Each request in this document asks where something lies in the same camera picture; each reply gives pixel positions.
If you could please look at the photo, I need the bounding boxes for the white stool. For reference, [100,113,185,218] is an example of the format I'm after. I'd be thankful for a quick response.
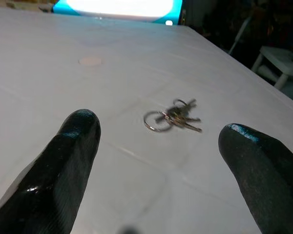
[251,45,293,90]

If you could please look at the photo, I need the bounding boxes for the white plastic tablecloth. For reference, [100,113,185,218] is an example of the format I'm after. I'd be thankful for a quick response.
[0,6,293,234]

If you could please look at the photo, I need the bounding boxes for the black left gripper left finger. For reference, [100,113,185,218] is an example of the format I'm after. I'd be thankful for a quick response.
[0,109,102,234]

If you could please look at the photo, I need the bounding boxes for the white pole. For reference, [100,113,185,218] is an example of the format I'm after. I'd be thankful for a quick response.
[228,12,253,56]

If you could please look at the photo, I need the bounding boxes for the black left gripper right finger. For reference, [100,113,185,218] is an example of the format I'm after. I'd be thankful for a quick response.
[218,123,293,234]

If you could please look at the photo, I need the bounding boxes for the bright blue-framed screen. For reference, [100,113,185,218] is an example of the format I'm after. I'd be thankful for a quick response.
[52,0,181,25]

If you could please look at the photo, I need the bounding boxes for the metal key bunch with ring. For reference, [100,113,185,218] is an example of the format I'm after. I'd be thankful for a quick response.
[143,98,203,134]

